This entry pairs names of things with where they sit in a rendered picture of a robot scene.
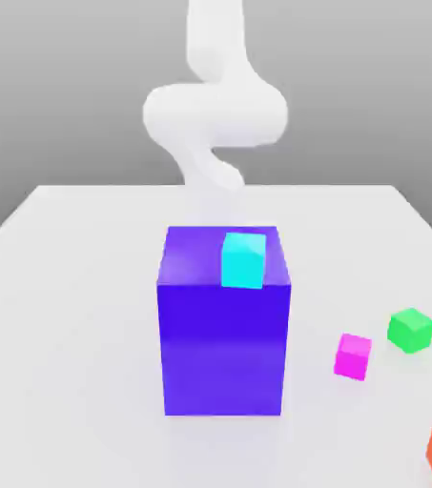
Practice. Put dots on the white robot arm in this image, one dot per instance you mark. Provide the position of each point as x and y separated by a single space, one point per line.
215 114

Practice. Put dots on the small cyan cube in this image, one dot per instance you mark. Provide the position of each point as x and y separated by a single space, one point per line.
242 263

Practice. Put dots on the small magenta cube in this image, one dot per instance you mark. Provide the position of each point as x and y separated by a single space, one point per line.
351 358

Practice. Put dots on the small green cube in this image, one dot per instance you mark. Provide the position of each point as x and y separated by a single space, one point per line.
410 331

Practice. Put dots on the large purple box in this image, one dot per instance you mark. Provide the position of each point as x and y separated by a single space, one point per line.
221 350

